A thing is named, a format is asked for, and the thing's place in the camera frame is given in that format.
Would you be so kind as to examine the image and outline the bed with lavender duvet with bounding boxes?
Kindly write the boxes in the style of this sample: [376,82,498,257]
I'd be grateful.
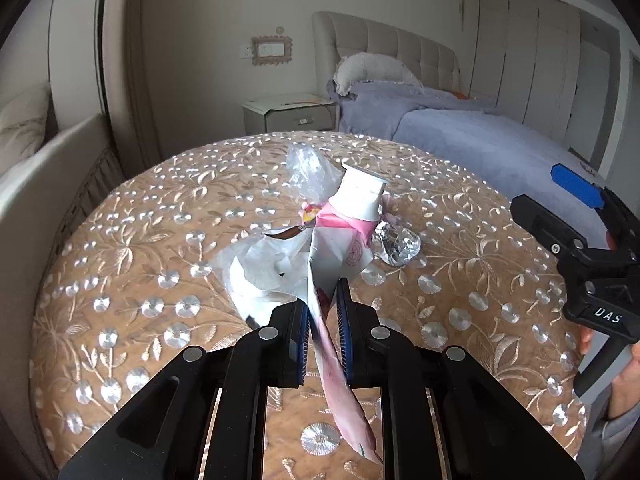
[325,80,612,242]

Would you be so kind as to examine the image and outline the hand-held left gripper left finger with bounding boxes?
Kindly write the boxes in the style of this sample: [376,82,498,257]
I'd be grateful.
[57,300,311,480]

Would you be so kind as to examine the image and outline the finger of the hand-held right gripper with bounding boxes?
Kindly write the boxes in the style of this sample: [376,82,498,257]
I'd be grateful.
[510,193,589,267]
[550,162,640,252]

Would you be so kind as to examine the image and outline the white ruffled pillow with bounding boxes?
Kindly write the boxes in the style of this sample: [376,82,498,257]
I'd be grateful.
[332,52,422,97]

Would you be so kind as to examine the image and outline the pink snack wrapper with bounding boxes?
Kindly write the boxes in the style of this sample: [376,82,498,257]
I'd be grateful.
[298,202,327,227]

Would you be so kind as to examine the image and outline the beige nightstand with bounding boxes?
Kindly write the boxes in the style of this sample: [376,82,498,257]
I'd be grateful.
[242,92,339,137]

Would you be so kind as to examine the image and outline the person's right forearm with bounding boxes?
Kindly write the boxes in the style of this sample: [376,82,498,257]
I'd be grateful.
[581,402,640,480]

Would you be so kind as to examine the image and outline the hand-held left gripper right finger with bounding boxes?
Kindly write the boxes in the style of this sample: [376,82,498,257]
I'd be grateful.
[335,276,586,480]

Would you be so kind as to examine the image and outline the papers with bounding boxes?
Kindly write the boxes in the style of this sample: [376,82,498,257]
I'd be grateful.
[247,92,337,112]

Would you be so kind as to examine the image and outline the crumpled silver foil wrapper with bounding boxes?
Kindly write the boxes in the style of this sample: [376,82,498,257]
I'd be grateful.
[372,222,422,267]

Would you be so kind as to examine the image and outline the person's right hand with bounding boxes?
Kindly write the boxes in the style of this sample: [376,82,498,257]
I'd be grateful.
[579,327,640,418]

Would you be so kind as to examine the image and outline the beige cushion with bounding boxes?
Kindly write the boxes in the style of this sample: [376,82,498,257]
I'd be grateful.
[0,82,52,177]

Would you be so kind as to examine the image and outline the beige wardrobe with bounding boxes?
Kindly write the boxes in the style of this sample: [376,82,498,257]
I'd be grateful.
[477,0,632,172]

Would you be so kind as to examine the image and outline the framed wall switch panel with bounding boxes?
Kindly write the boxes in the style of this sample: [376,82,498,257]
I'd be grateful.
[251,27,294,67]

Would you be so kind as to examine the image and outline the round table with embroidered cloth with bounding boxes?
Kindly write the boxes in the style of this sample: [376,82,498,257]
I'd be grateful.
[30,130,590,480]

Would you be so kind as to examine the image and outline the pink plastic packaging bag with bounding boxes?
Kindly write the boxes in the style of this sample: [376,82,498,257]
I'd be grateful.
[306,200,383,467]

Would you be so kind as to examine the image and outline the dark door frame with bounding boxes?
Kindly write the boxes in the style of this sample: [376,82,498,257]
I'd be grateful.
[99,0,162,162]

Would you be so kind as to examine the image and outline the beige sofa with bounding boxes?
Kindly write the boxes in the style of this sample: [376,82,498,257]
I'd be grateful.
[0,112,127,461]

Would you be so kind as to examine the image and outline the beige upholstered bed headboard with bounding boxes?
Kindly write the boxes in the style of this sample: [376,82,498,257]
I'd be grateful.
[311,10,462,107]

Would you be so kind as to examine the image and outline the clear plastic bag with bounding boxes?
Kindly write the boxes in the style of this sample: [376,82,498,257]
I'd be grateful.
[285,142,347,202]

